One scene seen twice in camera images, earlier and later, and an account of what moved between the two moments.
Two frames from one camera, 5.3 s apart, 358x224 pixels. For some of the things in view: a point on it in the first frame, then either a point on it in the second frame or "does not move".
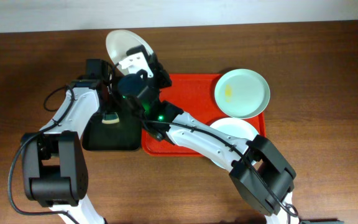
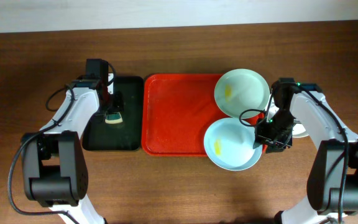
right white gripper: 152,68 -> 265,137
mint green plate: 242,93 does not move
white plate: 118,42 -> 298,130
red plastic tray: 193,94 does not move
